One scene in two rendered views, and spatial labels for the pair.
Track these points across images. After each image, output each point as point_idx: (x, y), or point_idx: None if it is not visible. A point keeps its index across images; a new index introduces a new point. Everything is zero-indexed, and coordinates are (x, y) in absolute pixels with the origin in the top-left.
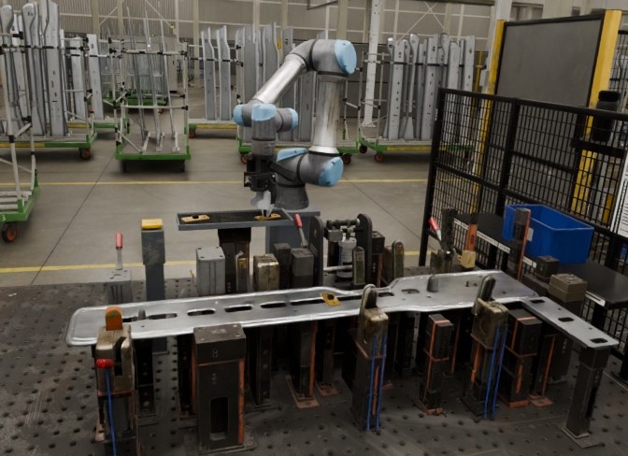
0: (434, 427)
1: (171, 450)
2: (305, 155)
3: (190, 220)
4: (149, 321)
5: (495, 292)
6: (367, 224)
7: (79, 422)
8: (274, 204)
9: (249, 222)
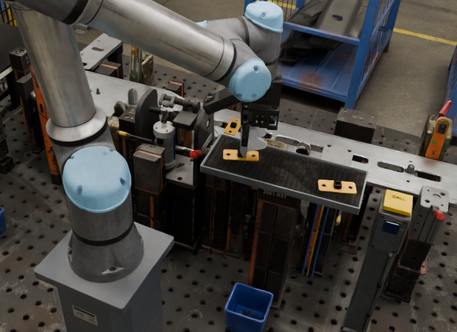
0: (191, 141)
1: (373, 205)
2: (100, 145)
3: (347, 183)
4: (403, 164)
5: (92, 79)
6: (156, 93)
7: (441, 260)
8: (143, 252)
9: (277, 148)
